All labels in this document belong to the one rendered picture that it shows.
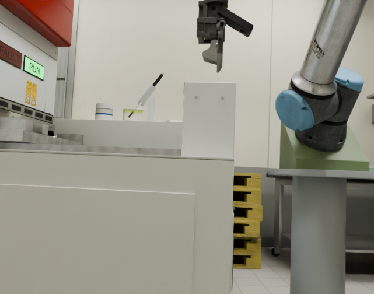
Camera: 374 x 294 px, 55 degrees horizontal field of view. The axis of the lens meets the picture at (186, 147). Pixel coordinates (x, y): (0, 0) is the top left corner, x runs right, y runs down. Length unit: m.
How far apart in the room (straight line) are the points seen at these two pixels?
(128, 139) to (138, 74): 3.04
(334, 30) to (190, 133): 0.42
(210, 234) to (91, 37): 4.00
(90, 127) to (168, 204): 0.75
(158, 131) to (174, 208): 0.66
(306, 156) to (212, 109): 0.52
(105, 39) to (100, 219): 3.89
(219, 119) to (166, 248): 0.24
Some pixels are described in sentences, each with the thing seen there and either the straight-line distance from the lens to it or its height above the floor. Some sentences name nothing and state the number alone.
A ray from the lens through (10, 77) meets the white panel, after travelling 1.14.
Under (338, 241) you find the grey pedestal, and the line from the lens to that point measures 1.17.
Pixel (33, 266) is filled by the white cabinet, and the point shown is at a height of 0.63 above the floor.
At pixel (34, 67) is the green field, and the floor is 1.10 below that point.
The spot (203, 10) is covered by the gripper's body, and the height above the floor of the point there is 1.27.
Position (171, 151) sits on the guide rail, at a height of 0.84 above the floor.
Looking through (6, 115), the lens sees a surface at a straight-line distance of 1.09.
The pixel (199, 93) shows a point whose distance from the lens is 0.66.
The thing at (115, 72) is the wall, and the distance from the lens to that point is 4.29.
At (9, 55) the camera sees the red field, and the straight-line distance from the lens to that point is 1.14.
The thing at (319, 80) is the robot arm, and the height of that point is 1.03.
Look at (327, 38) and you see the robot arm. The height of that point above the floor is 1.11.
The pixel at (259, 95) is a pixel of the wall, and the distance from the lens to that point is 4.31.
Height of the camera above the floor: 0.79
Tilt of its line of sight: 4 degrees up
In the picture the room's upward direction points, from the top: 3 degrees clockwise
